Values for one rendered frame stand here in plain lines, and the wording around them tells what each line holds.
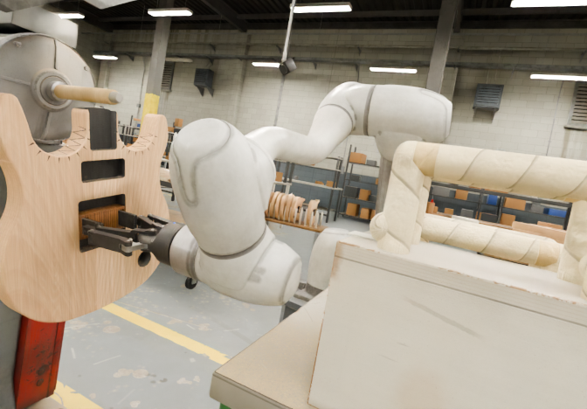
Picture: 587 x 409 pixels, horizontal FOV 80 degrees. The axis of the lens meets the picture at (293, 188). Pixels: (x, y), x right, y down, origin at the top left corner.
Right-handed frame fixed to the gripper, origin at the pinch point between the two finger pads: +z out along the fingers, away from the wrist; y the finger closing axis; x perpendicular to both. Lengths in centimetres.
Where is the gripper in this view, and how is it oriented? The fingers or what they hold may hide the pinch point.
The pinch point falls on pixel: (105, 222)
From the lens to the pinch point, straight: 78.5
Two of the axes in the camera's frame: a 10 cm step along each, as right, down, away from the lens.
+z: -9.0, -1.7, 4.1
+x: 0.9, -9.8, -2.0
